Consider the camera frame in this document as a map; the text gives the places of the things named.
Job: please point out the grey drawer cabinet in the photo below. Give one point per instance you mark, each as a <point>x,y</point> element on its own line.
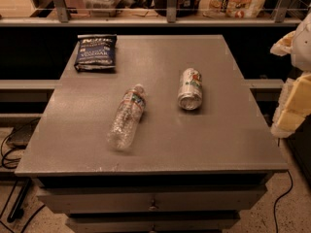
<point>185,171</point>

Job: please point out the grey metal shelf rail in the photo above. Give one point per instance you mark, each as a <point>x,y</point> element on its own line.
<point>144,13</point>

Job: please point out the silver soda can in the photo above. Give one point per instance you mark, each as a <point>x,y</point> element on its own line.
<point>190,91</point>

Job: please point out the blue chips bag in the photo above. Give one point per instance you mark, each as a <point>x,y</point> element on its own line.
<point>96,52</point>

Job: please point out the clear plastic water bottle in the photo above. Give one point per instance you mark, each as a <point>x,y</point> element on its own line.
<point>127,118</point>

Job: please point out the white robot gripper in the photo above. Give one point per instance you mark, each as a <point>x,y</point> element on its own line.
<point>301,48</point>

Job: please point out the colourful snack bag on shelf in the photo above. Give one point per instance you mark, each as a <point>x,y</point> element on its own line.
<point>233,8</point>

